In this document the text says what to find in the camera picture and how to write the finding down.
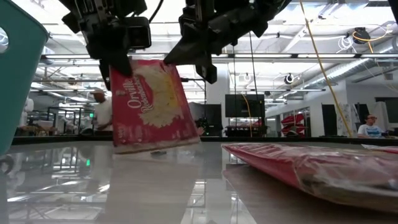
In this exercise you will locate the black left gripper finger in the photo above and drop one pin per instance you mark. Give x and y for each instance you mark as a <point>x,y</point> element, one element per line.
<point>121,63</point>
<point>105,73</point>

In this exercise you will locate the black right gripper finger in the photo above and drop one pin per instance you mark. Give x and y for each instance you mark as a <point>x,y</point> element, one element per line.
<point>191,57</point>
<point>182,49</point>

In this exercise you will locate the red popcorn bag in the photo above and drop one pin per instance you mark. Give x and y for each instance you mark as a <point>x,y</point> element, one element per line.
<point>311,169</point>
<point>382,149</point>
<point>149,105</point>

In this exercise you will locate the teal plastic basket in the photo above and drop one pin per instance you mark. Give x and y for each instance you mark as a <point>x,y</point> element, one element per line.
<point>18,77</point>

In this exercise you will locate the person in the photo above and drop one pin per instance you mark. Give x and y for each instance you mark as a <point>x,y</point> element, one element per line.
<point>102,112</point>
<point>371,129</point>

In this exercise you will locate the black monitor screen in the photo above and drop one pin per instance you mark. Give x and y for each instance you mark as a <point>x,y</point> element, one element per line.
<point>244,105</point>

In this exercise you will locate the white humanoid robot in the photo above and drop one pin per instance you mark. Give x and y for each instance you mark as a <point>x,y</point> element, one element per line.
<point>28,107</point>

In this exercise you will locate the black equipment cart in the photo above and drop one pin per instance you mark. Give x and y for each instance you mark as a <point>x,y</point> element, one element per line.
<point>245,130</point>

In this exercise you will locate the long ceiling light bar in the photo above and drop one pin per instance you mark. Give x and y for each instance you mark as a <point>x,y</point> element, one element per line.
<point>311,56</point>

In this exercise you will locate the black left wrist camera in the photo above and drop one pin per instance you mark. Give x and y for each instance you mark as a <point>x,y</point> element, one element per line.
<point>139,32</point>

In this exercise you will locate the black table frame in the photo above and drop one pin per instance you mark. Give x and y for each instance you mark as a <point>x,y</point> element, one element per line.
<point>280,139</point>

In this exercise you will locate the silver ventilation duct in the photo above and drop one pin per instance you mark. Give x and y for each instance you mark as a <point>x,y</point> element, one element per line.
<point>351,70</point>

